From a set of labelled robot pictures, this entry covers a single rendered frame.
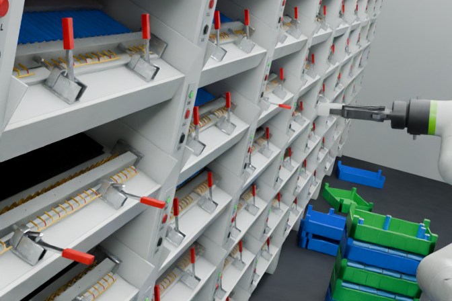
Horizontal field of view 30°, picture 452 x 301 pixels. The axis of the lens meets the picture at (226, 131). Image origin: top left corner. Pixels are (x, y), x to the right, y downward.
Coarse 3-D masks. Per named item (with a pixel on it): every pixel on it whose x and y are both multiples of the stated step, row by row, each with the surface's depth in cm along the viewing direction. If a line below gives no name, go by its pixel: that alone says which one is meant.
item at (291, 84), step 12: (276, 72) 274; (288, 72) 273; (288, 84) 274; (300, 84) 273; (264, 96) 246; (276, 96) 256; (288, 96) 266; (264, 108) 215; (276, 108) 245; (264, 120) 235
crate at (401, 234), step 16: (352, 208) 314; (352, 224) 297; (368, 224) 316; (400, 224) 315; (416, 224) 315; (368, 240) 297; (384, 240) 297; (400, 240) 296; (416, 240) 296; (432, 240) 295
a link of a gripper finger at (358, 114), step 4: (344, 108) 222; (348, 112) 221; (352, 112) 221; (356, 112) 220; (360, 112) 220; (364, 112) 220; (368, 112) 219; (372, 112) 219; (376, 112) 218; (380, 112) 218; (344, 116) 222; (348, 116) 221; (352, 116) 221; (356, 116) 220; (360, 116) 220; (364, 116) 220; (368, 116) 220; (372, 116) 220; (372, 120) 219; (376, 120) 218
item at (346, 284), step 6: (336, 276) 312; (342, 282) 302; (348, 282) 304; (354, 288) 302; (360, 288) 302; (366, 288) 302; (372, 288) 302; (378, 294) 302; (384, 294) 301; (390, 294) 301; (396, 294) 302; (402, 300) 301; (408, 300) 301
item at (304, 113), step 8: (296, 104) 344; (304, 104) 345; (296, 112) 343; (304, 112) 345; (312, 112) 344; (296, 120) 328; (304, 120) 327; (296, 128) 318; (304, 128) 337; (296, 136) 317; (288, 144) 299
